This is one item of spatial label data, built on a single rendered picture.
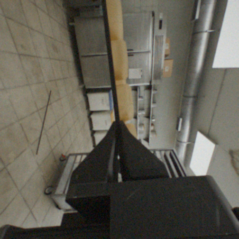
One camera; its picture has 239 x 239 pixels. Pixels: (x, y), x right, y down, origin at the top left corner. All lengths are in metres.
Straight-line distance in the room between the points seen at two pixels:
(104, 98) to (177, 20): 2.79
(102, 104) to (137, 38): 1.73
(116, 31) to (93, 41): 2.85
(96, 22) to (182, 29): 2.37
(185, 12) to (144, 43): 1.70
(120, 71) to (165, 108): 4.23
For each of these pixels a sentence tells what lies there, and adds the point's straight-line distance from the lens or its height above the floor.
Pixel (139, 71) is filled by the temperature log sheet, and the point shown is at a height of 1.49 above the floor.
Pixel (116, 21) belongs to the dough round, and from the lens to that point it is 0.20.
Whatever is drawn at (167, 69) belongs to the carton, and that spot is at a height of 2.19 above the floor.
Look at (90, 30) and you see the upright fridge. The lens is 3.09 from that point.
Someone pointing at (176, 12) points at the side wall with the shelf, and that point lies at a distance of 4.36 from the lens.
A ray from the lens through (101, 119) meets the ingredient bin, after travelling 3.53.
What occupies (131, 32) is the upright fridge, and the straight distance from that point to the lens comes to 3.05.
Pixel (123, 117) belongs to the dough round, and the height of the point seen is 1.00.
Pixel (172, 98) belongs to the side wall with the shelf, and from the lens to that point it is 4.37.
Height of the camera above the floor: 1.00
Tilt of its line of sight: 1 degrees down
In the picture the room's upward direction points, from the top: 87 degrees clockwise
